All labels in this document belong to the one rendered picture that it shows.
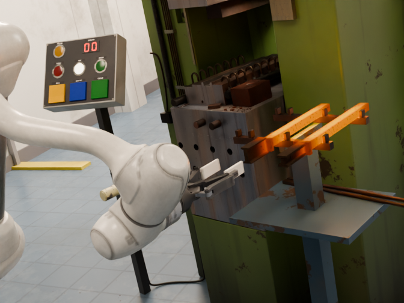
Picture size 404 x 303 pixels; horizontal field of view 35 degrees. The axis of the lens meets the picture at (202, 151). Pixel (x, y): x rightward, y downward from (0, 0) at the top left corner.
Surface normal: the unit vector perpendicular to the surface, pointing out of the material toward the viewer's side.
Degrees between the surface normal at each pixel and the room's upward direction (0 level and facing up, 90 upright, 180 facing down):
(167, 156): 54
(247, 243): 90
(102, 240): 88
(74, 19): 90
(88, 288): 0
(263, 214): 0
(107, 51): 60
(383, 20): 90
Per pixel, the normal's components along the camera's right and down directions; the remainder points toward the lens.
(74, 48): -0.37, -0.16
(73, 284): -0.18, -0.93
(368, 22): 0.70, 0.10
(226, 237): -0.69, 0.34
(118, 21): 0.88, -0.01
